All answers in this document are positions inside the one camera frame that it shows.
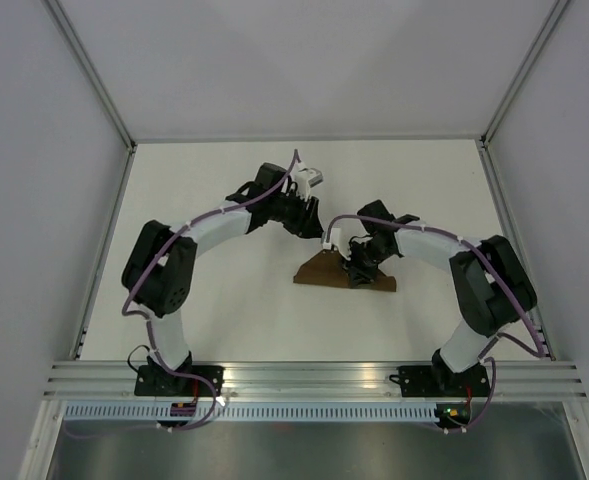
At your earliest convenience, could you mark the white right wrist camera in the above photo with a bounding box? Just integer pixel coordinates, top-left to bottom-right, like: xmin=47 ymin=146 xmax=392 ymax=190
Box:
xmin=322 ymin=227 xmax=350 ymax=259

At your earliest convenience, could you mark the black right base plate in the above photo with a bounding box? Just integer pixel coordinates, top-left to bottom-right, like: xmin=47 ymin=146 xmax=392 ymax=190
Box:
xmin=388 ymin=365 xmax=490 ymax=399

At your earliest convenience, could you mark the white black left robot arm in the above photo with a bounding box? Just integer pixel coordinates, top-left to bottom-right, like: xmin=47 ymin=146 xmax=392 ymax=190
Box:
xmin=121 ymin=158 xmax=323 ymax=396

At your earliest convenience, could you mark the aluminium frame post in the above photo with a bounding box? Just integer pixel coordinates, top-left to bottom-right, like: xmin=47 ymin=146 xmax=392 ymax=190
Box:
xmin=41 ymin=0 xmax=136 ymax=152
xmin=479 ymin=0 xmax=573 ymax=145

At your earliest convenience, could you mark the white slotted cable duct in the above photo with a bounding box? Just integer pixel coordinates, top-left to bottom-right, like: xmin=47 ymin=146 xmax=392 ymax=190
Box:
xmin=64 ymin=401 xmax=438 ymax=423

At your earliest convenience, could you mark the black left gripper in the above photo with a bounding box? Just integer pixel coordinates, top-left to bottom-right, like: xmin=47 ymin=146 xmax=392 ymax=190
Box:
xmin=270 ymin=189 xmax=324 ymax=241

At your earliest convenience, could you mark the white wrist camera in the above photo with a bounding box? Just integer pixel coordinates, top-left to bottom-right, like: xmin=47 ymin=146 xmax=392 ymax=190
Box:
xmin=293 ymin=164 xmax=324 ymax=196
xmin=322 ymin=227 xmax=350 ymax=259

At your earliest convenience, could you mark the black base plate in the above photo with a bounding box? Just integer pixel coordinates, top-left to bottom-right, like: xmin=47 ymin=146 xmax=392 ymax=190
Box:
xmin=134 ymin=364 xmax=224 ymax=398
xmin=388 ymin=365 xmax=490 ymax=399

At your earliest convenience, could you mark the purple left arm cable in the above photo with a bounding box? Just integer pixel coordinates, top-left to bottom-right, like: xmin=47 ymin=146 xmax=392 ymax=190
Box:
xmin=63 ymin=148 xmax=303 ymax=441

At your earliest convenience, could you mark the aluminium frame rail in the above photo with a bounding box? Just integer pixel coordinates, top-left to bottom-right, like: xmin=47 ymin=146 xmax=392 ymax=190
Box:
xmin=43 ymin=360 xmax=587 ymax=402

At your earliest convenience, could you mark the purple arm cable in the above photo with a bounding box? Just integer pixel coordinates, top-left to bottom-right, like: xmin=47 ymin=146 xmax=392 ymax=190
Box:
xmin=322 ymin=213 xmax=548 ymax=436
xmin=63 ymin=148 xmax=303 ymax=441

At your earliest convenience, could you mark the left aluminium frame post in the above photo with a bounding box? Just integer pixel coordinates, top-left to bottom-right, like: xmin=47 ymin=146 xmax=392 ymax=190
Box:
xmin=41 ymin=0 xmax=136 ymax=152

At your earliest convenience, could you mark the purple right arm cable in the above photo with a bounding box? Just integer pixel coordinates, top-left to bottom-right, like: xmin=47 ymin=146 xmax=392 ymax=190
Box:
xmin=322 ymin=213 xmax=548 ymax=436

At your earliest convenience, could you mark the brown cloth napkin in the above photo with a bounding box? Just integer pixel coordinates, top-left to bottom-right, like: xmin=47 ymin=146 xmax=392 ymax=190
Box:
xmin=293 ymin=250 xmax=397 ymax=293

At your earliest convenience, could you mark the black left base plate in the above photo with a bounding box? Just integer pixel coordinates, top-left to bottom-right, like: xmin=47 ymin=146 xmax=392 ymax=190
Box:
xmin=134 ymin=364 xmax=224 ymax=398

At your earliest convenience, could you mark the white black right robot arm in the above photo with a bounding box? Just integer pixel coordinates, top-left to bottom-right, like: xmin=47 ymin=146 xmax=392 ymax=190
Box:
xmin=341 ymin=200 xmax=538 ymax=395

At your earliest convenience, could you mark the right aluminium frame post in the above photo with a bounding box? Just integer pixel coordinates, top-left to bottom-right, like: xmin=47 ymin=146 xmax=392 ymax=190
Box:
xmin=479 ymin=0 xmax=573 ymax=145

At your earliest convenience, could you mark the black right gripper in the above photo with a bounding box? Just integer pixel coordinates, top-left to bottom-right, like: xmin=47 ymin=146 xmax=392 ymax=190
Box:
xmin=338 ymin=240 xmax=392 ymax=288

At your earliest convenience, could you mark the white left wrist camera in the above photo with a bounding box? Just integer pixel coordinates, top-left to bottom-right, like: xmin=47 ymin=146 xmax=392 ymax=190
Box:
xmin=293 ymin=164 xmax=324 ymax=196

